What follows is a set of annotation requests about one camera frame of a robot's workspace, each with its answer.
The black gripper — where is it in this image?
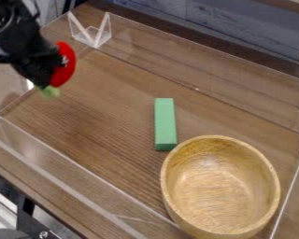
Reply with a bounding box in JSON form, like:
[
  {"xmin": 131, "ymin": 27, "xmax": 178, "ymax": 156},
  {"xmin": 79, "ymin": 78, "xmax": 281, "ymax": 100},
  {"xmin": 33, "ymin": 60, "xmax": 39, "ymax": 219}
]
[{"xmin": 0, "ymin": 18, "xmax": 69, "ymax": 89}]

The red plush strawberry toy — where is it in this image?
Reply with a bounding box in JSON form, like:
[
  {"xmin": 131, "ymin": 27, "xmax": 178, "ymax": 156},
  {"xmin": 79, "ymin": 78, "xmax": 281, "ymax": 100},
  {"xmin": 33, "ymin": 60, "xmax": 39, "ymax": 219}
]
[{"xmin": 39, "ymin": 42, "xmax": 76, "ymax": 98}]

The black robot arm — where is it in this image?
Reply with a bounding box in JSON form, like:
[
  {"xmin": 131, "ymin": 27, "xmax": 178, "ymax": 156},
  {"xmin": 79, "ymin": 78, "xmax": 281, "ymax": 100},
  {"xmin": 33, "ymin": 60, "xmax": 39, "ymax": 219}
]
[{"xmin": 0, "ymin": 0, "xmax": 76, "ymax": 90}]

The green rectangular block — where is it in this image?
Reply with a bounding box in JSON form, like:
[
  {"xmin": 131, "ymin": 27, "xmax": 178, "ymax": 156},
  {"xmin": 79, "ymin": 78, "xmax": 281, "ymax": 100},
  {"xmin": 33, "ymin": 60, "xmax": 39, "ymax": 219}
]
[{"xmin": 155, "ymin": 98, "xmax": 178, "ymax": 151}]

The black equipment under table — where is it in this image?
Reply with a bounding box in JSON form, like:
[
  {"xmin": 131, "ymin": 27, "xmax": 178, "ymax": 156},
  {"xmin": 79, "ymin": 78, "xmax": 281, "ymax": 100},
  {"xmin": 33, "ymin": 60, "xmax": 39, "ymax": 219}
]
[{"xmin": 0, "ymin": 208, "xmax": 64, "ymax": 239}]

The wooden oval bowl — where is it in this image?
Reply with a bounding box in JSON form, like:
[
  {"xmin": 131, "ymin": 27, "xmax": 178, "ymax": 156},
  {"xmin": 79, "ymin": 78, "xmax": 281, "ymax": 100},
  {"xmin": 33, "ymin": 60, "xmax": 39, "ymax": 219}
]
[{"xmin": 160, "ymin": 135, "xmax": 281, "ymax": 239}]

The clear acrylic corner bracket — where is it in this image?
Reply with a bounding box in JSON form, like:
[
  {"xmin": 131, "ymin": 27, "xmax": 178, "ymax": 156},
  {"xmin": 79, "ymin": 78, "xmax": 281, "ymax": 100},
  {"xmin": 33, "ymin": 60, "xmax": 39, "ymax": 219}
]
[{"xmin": 67, "ymin": 12, "xmax": 112, "ymax": 49}]

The clear acrylic tray wall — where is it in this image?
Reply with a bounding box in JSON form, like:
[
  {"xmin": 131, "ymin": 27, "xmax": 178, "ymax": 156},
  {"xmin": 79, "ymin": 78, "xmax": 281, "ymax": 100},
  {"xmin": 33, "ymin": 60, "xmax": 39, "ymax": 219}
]
[{"xmin": 0, "ymin": 116, "xmax": 187, "ymax": 239}]

